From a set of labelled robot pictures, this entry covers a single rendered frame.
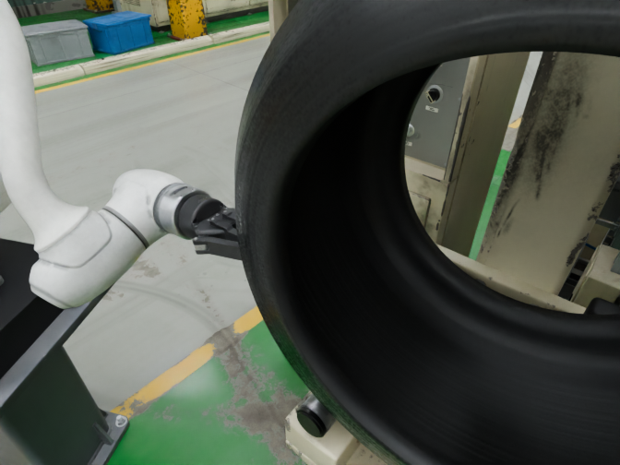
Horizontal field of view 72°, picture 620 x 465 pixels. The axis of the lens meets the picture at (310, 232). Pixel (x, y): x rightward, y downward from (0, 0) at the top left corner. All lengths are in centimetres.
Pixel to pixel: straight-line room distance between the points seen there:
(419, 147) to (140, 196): 66
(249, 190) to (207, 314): 159
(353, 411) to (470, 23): 37
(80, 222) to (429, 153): 77
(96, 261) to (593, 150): 71
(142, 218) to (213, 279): 134
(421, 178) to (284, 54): 80
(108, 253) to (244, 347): 112
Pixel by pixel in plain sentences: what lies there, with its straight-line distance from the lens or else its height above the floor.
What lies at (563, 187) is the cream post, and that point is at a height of 112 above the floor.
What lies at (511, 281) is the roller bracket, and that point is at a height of 95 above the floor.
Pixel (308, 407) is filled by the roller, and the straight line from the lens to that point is 58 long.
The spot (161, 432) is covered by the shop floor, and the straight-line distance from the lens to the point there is 167.
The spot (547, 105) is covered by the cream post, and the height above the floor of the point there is 122.
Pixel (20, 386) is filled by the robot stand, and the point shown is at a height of 64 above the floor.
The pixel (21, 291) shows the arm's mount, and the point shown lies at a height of 74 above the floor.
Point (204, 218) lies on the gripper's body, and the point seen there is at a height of 102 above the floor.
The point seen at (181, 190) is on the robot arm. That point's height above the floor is 104.
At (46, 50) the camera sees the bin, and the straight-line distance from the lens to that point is 567.
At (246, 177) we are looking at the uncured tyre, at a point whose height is 124.
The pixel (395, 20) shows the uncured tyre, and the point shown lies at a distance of 26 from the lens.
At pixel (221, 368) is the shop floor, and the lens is 175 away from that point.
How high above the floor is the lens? 142
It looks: 38 degrees down
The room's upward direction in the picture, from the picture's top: straight up
